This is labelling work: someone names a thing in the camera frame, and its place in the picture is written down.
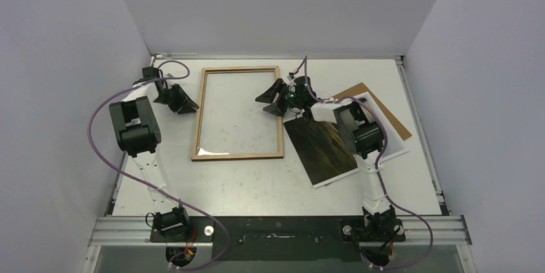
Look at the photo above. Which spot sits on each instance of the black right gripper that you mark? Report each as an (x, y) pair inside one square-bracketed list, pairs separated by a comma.
[(282, 99)]

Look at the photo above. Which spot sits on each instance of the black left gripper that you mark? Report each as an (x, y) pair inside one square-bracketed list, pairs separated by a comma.
[(184, 100)]

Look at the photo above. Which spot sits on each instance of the clear glass pane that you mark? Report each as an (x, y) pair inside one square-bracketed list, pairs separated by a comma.
[(238, 109)]

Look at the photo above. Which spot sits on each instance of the wooden picture frame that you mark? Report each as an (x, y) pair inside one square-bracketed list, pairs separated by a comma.
[(200, 113)]

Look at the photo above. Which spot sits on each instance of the landscape photo print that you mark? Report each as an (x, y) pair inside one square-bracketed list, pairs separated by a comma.
[(336, 138)]

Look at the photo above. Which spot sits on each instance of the brown frame backing board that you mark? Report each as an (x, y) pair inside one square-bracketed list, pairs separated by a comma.
[(359, 88)]

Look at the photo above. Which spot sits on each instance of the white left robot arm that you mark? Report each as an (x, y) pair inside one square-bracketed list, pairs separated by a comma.
[(138, 135)]

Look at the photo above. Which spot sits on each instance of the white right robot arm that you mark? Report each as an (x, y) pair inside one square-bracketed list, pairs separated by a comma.
[(375, 203)]

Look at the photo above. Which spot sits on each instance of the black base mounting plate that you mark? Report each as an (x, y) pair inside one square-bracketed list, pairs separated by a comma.
[(282, 238)]

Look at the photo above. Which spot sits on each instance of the aluminium rail front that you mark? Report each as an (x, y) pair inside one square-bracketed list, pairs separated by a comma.
[(133, 231)]

